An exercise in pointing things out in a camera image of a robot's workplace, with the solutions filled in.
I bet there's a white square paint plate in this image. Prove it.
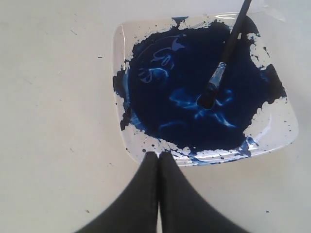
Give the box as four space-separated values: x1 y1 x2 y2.
113 14 299 166

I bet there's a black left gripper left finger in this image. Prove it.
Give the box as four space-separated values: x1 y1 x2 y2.
77 152 158 233

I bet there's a black paintbrush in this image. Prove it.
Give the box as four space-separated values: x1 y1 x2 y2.
197 0 252 109

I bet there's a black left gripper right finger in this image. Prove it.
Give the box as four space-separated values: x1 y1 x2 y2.
158 152 247 233

